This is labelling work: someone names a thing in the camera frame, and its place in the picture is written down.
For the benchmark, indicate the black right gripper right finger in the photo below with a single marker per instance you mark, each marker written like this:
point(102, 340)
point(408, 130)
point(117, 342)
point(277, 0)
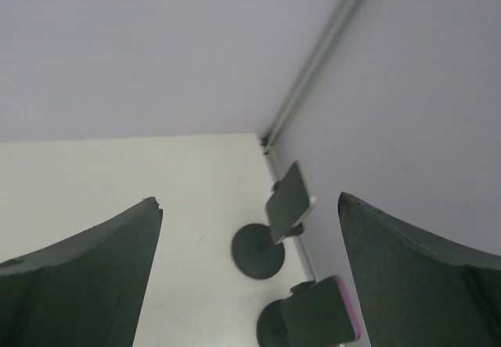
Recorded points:
point(416, 288)

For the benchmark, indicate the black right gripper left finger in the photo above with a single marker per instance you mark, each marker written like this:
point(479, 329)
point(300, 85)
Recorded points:
point(86, 290)

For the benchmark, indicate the black phone stand round base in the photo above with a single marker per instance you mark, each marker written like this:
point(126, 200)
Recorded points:
point(278, 323)

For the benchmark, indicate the right aluminium frame post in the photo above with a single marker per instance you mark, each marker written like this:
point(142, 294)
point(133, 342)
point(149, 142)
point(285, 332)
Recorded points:
point(339, 19)

